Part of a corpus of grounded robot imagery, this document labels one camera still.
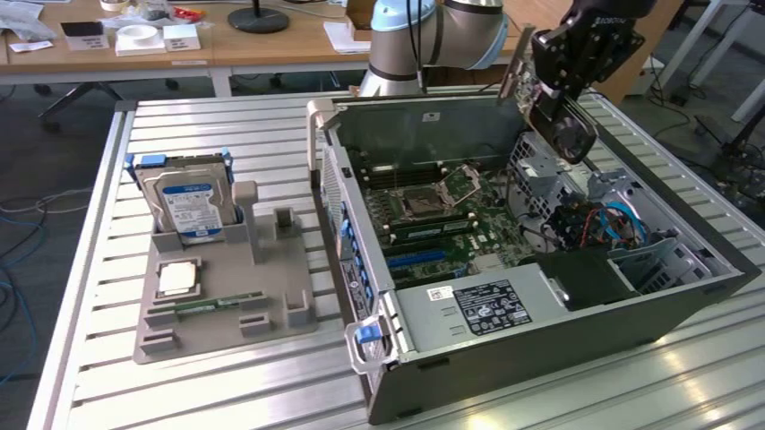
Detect silver perforated disk bay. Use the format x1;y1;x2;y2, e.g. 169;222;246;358
508;129;600;210

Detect white paper stack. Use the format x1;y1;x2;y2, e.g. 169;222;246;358
322;20;373;56

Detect black power connector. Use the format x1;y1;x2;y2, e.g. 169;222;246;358
547;205;600;252

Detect silver socket cover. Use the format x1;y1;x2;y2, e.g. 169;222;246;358
440;163;487;203

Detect silver chipset heatsink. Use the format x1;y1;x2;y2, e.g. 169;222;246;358
472;254;511;275

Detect CPU socket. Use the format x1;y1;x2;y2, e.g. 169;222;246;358
396;185;449;221

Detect green motherboard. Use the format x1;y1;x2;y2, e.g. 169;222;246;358
352;151;540;288

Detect black white small box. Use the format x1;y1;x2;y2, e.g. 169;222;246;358
59;21;113;51

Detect crumpled plastic bag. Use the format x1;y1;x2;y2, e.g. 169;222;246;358
0;2;59;42

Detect wooden desk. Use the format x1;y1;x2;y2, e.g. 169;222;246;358
0;0;541;86

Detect black chair base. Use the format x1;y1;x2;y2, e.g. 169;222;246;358
35;78;181;133

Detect black expansion slot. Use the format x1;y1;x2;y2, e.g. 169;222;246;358
382;241;448;257

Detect blue expansion slot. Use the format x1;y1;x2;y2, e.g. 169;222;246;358
384;249;449;271

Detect black open PC case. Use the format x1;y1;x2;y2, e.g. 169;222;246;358
305;87;764;426

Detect clear bag dark parts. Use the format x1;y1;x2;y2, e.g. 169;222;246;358
129;0;176;23

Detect white floor box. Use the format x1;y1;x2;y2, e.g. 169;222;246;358
633;56;667;98

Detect hard disk blue caddy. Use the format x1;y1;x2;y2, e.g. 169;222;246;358
125;147;236;246

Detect white labelled box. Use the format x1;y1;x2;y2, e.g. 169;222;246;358
162;23;201;53

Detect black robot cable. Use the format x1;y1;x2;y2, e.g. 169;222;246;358
405;0;429;94

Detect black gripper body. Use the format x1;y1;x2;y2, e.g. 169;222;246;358
561;0;657;35

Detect black green GPU card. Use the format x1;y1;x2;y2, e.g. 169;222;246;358
499;24;600;165

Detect grey parts rack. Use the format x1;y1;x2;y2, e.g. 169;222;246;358
131;180;322;365

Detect silver CPU chip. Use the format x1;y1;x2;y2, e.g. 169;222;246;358
155;262;202;297

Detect white desk frame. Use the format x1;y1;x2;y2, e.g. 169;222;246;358
651;0;765;123

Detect silver disk bay bracket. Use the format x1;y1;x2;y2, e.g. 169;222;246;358
607;236;715;297

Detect black round lamp base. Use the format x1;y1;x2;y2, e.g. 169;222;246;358
226;0;292;35

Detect grey power supply unit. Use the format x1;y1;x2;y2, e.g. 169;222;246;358
394;262;569;355

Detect blue data wire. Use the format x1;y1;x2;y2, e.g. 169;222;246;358
600;202;652;247

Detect clear plastic case handle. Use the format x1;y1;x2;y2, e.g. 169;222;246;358
345;313;401;375

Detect flat white box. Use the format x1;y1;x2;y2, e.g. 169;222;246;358
114;35;169;57

